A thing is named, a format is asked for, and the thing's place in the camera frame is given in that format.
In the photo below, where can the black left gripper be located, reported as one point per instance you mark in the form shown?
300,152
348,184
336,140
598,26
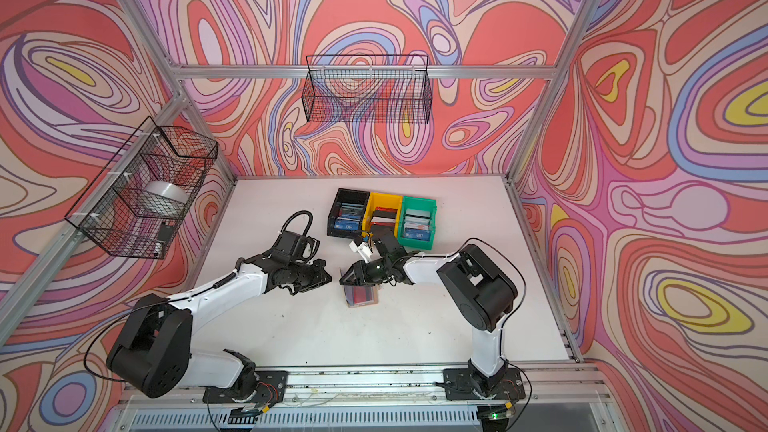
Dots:
319,278

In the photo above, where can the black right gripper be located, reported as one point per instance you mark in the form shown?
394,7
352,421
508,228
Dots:
360,274

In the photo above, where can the brown leather card holder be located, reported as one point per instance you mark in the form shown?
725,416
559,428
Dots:
360,296

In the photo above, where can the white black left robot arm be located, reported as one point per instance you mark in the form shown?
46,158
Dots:
154,352

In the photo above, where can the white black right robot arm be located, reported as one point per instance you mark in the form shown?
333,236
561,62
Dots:
483,294

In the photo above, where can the black plastic bin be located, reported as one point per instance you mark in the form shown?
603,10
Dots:
345,219

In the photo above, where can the yellow plastic bin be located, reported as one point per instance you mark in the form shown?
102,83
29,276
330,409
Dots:
383,210

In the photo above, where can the green plastic bin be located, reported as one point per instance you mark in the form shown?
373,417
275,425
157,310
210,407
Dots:
417,223

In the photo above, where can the silver tape roll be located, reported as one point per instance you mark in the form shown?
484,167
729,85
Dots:
163,199

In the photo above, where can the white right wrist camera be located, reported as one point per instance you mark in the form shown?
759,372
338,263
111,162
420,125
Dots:
360,246

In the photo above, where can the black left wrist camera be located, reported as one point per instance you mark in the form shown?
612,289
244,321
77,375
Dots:
292,247

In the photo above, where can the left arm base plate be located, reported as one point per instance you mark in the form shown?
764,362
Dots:
261,387

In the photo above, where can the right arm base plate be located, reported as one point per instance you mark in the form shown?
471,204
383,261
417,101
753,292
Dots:
468,383

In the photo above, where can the black wire basket back wall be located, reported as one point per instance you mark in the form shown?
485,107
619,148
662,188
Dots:
367,88

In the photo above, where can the black wire basket wall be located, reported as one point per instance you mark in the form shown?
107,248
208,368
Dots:
367,88
114,220

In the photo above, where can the black wire basket left wall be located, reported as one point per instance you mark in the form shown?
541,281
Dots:
114,220

